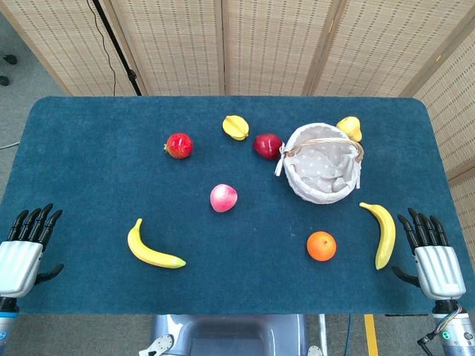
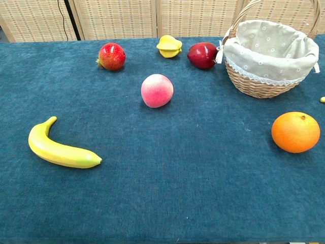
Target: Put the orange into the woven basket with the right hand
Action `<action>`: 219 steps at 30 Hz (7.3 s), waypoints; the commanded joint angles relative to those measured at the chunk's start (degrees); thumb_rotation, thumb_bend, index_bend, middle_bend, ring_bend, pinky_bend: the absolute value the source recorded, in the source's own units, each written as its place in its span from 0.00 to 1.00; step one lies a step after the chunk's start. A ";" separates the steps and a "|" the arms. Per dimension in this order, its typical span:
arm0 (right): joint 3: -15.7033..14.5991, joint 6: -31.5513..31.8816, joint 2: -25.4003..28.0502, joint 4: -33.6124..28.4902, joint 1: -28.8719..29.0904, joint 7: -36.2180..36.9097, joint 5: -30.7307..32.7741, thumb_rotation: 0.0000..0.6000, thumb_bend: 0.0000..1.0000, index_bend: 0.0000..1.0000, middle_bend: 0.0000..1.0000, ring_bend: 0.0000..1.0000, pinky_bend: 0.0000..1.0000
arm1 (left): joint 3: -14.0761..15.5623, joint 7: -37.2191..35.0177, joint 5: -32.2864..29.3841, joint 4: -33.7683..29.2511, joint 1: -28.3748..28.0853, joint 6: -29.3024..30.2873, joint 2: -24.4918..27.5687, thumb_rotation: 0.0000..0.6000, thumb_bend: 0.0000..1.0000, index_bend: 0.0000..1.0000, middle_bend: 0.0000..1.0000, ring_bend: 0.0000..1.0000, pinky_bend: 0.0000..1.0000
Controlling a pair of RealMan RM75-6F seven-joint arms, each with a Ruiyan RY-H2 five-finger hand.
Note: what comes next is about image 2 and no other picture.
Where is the wicker basket with cloth liner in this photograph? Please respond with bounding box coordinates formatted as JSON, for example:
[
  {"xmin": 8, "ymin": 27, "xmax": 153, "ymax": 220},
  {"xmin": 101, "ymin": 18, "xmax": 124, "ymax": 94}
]
[{"xmin": 215, "ymin": 0, "xmax": 322, "ymax": 99}]

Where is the yellow banana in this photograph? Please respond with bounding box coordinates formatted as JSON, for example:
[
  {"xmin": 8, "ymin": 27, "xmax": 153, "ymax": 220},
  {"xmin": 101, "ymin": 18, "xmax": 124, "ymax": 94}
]
[{"xmin": 28, "ymin": 116, "xmax": 103, "ymax": 169}]

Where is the orange fruit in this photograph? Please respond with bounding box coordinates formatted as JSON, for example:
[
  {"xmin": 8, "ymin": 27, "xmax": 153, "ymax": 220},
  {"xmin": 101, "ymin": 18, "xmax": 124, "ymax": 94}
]
[{"xmin": 271, "ymin": 111, "xmax": 321, "ymax": 154}]

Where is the pink peach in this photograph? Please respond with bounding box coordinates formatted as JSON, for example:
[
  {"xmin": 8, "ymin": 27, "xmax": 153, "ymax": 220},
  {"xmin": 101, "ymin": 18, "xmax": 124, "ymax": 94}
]
[{"xmin": 141, "ymin": 74, "xmax": 175, "ymax": 109}]

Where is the blue velvet tablecloth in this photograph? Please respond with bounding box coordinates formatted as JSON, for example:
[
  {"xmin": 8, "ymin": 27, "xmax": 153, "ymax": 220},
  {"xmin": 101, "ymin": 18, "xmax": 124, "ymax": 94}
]
[{"xmin": 0, "ymin": 35, "xmax": 325, "ymax": 244}]

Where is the yellow starfruit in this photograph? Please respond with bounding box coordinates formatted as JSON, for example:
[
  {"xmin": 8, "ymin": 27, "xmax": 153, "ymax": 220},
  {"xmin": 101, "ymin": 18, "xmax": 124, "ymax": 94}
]
[{"xmin": 156, "ymin": 35, "xmax": 183, "ymax": 59}]

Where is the red pomegranate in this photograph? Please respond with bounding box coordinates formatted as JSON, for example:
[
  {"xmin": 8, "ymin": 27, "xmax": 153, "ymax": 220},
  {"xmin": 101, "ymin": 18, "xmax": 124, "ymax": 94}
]
[{"xmin": 95, "ymin": 42, "xmax": 126, "ymax": 71}]

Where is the black cable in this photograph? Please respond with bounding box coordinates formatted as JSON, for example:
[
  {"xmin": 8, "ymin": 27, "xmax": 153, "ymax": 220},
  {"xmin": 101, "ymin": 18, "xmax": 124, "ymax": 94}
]
[{"xmin": 56, "ymin": 0, "xmax": 70, "ymax": 41}]

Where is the dark red apple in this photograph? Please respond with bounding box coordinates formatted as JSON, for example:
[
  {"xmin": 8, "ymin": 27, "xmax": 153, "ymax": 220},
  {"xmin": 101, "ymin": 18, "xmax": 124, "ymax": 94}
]
[{"xmin": 187, "ymin": 42, "xmax": 218, "ymax": 70}]

